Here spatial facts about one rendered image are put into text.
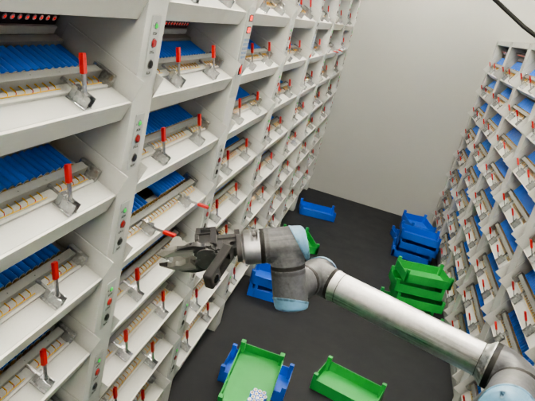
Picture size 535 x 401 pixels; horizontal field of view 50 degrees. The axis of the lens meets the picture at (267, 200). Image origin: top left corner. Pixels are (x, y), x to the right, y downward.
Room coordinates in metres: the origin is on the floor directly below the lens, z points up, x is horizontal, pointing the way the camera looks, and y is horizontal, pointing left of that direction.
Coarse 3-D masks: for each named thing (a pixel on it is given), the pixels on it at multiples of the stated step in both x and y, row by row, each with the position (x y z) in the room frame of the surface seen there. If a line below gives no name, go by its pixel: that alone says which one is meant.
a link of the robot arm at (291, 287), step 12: (276, 276) 1.32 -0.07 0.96; (288, 276) 1.31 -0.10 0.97; (300, 276) 1.33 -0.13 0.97; (312, 276) 1.38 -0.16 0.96; (276, 288) 1.32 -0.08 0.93; (288, 288) 1.31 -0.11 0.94; (300, 288) 1.32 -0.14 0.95; (312, 288) 1.36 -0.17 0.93; (276, 300) 1.32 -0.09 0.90; (288, 300) 1.30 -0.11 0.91; (300, 300) 1.31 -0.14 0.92
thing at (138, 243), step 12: (180, 168) 1.83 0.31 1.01; (192, 168) 1.83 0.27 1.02; (204, 180) 1.82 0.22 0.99; (192, 192) 1.77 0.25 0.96; (204, 192) 1.82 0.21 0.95; (180, 204) 1.65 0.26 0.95; (192, 204) 1.70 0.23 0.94; (132, 216) 1.42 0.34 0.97; (156, 216) 1.50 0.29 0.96; (168, 216) 1.54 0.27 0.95; (180, 216) 1.58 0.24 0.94; (168, 228) 1.52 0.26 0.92; (132, 240) 1.32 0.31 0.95; (144, 240) 1.36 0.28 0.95; (156, 240) 1.47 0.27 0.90; (132, 252) 1.28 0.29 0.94
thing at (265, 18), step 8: (264, 0) 2.27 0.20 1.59; (272, 0) 2.38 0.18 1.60; (280, 0) 2.52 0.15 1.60; (288, 0) 2.51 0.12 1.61; (256, 8) 1.91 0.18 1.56; (264, 8) 2.08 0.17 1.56; (272, 8) 2.34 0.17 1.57; (280, 8) 2.35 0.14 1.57; (288, 8) 2.51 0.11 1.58; (296, 8) 2.51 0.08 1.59; (256, 16) 1.96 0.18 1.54; (264, 16) 2.06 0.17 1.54; (272, 16) 2.17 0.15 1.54; (280, 16) 2.31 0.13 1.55; (288, 16) 2.50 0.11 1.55; (256, 24) 2.03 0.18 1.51; (264, 24) 2.13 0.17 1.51; (272, 24) 2.26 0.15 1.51; (280, 24) 2.39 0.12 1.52
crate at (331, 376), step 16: (320, 368) 2.34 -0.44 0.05; (336, 368) 2.41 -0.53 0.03; (320, 384) 2.24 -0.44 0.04; (336, 384) 2.33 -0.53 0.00; (352, 384) 2.36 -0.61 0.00; (368, 384) 2.35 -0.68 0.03; (384, 384) 2.31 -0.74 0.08; (336, 400) 2.20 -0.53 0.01; (352, 400) 2.18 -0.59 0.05; (368, 400) 2.27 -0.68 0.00
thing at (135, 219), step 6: (192, 180) 1.80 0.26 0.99; (180, 186) 1.70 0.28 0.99; (186, 186) 1.73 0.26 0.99; (174, 192) 1.65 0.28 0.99; (180, 192) 1.68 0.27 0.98; (162, 198) 1.57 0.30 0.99; (168, 198) 1.59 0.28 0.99; (174, 198) 1.64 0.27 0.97; (150, 204) 1.49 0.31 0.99; (156, 204) 1.51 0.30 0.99; (162, 204) 1.55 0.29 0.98; (144, 210) 1.45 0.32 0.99; (150, 210) 1.47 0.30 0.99; (156, 210) 1.52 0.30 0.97; (138, 216) 1.40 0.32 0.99; (144, 216) 1.42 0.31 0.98; (132, 222) 1.36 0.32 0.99; (138, 222) 1.39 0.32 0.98; (132, 228) 1.35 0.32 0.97; (132, 234) 1.34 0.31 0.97
